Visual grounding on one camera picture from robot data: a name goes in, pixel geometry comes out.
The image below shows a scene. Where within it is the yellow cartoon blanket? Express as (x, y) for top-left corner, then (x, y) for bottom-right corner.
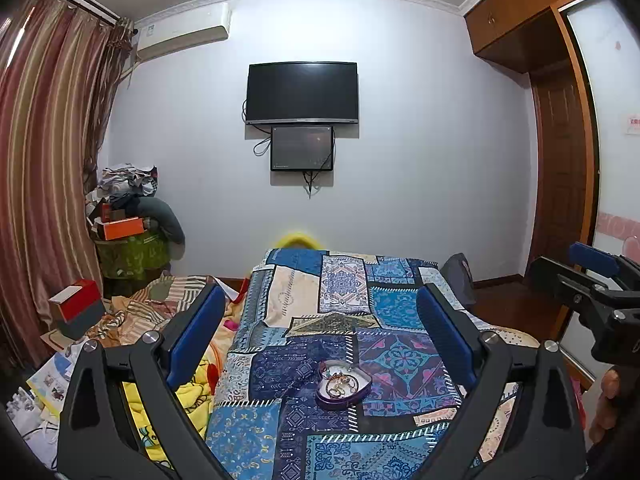
(122, 348), (219, 471)

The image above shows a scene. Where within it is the striped red curtain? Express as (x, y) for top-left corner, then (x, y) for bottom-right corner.
(1, 0), (134, 365)

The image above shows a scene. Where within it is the orange shoe box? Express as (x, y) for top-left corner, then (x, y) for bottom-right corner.
(96, 217), (144, 242)

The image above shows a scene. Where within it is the large black wall television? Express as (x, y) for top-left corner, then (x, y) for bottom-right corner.
(245, 62), (359, 125)

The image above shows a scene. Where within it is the brown wooden door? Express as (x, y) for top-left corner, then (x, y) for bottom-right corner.
(529, 66), (586, 264)

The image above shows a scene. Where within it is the pile of clothes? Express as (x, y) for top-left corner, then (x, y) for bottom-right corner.
(85, 164), (186, 260)

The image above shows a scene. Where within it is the dark grey bag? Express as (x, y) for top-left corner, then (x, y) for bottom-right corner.
(440, 252), (476, 310)

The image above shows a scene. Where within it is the white sliding wardrobe door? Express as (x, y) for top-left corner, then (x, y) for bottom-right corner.
(549, 0), (640, 380)

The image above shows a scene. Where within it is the green patterned box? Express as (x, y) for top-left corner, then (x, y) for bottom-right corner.
(94, 232), (170, 281)

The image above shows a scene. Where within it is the red and white box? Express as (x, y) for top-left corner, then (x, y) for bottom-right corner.
(49, 280), (105, 340)

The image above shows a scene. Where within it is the small black wall monitor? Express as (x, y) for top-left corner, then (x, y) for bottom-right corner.
(270, 126), (334, 172)

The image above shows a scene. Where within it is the wooden overhead cabinet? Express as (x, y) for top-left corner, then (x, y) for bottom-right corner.
(465, 0), (568, 74)

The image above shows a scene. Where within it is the yellow pillow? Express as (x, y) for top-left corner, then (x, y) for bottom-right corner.
(276, 232), (323, 250)

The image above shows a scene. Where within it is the purple heart jewelry box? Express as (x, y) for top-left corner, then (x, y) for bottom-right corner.
(316, 360), (373, 411)

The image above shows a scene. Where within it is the striped beige quilt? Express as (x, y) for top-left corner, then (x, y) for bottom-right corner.
(86, 274), (241, 361)

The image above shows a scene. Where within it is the blue patchwork bedspread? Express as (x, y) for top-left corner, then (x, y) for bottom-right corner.
(202, 247), (522, 480)

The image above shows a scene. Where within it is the white air conditioner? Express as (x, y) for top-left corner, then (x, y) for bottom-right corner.
(137, 2), (231, 62)

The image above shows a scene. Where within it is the person's right hand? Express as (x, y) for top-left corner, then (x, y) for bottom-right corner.
(588, 366), (634, 444)

